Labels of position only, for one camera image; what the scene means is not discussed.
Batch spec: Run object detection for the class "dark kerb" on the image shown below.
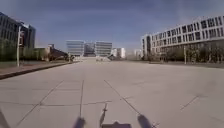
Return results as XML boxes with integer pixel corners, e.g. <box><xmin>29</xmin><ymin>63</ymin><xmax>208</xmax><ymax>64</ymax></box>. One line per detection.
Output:
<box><xmin>0</xmin><ymin>61</ymin><xmax>81</xmax><ymax>81</ymax></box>

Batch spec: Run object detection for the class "pale pole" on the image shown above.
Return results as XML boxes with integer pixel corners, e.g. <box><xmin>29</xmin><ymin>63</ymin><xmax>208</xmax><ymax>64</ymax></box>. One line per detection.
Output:
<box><xmin>15</xmin><ymin>25</ymin><xmax>23</xmax><ymax>68</ymax></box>
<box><xmin>183</xmin><ymin>44</ymin><xmax>188</xmax><ymax>65</ymax></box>

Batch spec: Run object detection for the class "distant white building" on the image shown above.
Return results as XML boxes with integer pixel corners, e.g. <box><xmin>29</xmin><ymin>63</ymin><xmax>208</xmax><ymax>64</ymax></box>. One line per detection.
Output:
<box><xmin>110</xmin><ymin>47</ymin><xmax>127</xmax><ymax>60</ymax></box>

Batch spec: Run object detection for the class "row of trees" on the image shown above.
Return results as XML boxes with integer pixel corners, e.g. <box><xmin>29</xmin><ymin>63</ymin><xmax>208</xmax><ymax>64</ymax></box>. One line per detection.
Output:
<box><xmin>146</xmin><ymin>41</ymin><xmax>224</xmax><ymax>64</ymax></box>
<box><xmin>0</xmin><ymin>38</ymin><xmax>51</xmax><ymax>63</ymax></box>

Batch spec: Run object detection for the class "grey concrete slab plaza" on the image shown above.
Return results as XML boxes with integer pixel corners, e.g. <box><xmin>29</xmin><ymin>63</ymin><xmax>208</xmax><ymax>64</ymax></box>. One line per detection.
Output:
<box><xmin>0</xmin><ymin>57</ymin><xmax>224</xmax><ymax>128</ymax></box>

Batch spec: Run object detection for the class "pale glass twin-block building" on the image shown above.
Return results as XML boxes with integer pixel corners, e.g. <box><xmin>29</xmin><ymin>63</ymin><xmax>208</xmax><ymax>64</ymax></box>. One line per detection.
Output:
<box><xmin>65</xmin><ymin>39</ymin><xmax>113</xmax><ymax>58</ymax></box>

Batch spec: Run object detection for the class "low tan building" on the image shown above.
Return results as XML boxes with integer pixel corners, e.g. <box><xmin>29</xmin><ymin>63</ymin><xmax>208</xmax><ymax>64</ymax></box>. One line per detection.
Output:
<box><xmin>33</xmin><ymin>43</ymin><xmax>70</xmax><ymax>62</ymax></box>

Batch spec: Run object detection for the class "robot's own part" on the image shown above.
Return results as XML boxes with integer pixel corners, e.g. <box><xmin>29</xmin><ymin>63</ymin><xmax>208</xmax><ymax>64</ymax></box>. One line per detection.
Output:
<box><xmin>72</xmin><ymin>115</ymin><xmax>87</xmax><ymax>128</ymax></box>
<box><xmin>137</xmin><ymin>113</ymin><xmax>153</xmax><ymax>128</ymax></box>

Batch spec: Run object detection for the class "distant pale building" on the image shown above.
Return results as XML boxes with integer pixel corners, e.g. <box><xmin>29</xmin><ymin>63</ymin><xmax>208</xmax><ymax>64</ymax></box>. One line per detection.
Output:
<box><xmin>134</xmin><ymin>49</ymin><xmax>144</xmax><ymax>61</ymax></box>

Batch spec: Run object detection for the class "grey side pavement strip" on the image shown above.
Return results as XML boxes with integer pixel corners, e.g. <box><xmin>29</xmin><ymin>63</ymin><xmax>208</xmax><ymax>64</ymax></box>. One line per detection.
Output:
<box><xmin>0</xmin><ymin>60</ymin><xmax>74</xmax><ymax>77</ymax></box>

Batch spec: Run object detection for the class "long white building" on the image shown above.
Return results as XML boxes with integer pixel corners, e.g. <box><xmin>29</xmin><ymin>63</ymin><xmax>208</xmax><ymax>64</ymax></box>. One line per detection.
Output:
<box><xmin>140</xmin><ymin>14</ymin><xmax>224</xmax><ymax>63</ymax></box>

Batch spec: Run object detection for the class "dark glass building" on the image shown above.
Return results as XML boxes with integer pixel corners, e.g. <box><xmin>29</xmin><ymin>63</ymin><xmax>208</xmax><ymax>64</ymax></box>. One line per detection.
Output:
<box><xmin>0</xmin><ymin>11</ymin><xmax>37</xmax><ymax>51</ymax></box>

